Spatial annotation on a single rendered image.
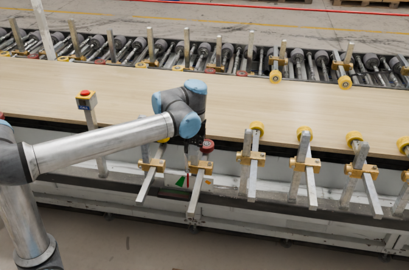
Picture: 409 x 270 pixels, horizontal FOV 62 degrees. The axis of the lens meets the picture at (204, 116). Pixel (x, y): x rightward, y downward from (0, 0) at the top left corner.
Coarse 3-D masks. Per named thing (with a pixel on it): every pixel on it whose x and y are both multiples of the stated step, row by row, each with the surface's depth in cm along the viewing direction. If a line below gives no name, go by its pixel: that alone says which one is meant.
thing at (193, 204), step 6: (204, 156) 175; (198, 174) 164; (198, 180) 161; (198, 186) 158; (192, 192) 155; (198, 192) 155; (192, 198) 152; (192, 204) 149; (192, 210) 146; (192, 216) 147
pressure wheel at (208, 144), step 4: (204, 140) 178; (208, 140) 178; (200, 144) 175; (204, 144) 176; (208, 144) 176; (212, 144) 175; (200, 148) 175; (204, 148) 173; (208, 148) 173; (212, 148) 175; (204, 152) 174; (208, 152) 174
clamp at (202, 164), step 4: (188, 164) 169; (200, 164) 168; (204, 164) 168; (212, 164) 169; (192, 168) 168; (196, 168) 168; (200, 168) 167; (204, 168) 167; (208, 168) 166; (212, 168) 171; (192, 172) 170; (196, 172) 169; (204, 172) 168; (208, 172) 168
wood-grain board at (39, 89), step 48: (0, 96) 214; (48, 96) 214; (144, 96) 215; (240, 96) 215; (288, 96) 216; (336, 96) 216; (384, 96) 216; (288, 144) 177; (336, 144) 177; (384, 144) 177
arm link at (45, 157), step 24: (144, 120) 108; (168, 120) 110; (192, 120) 112; (0, 144) 91; (24, 144) 92; (48, 144) 94; (72, 144) 96; (96, 144) 99; (120, 144) 102; (144, 144) 110; (0, 168) 87; (24, 168) 89; (48, 168) 94
